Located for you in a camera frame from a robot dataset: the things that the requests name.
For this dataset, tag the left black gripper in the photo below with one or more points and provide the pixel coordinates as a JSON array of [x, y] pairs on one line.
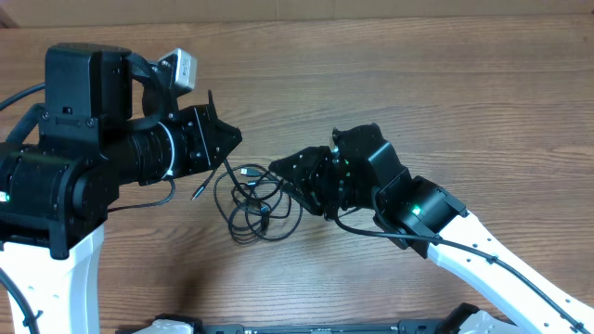
[[199, 122]]

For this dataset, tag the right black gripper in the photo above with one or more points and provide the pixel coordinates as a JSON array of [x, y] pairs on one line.
[[322, 177]]

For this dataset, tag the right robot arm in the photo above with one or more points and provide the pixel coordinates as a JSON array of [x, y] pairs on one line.
[[359, 183]]

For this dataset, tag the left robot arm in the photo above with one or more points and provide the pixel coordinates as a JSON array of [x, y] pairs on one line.
[[109, 118]]

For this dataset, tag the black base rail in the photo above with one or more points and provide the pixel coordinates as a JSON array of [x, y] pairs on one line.
[[450, 324]]

